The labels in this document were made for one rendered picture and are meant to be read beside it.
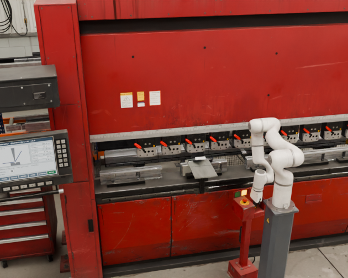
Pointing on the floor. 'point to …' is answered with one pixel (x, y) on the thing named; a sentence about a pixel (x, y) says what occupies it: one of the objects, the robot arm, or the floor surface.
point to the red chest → (23, 226)
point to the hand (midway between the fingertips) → (254, 204)
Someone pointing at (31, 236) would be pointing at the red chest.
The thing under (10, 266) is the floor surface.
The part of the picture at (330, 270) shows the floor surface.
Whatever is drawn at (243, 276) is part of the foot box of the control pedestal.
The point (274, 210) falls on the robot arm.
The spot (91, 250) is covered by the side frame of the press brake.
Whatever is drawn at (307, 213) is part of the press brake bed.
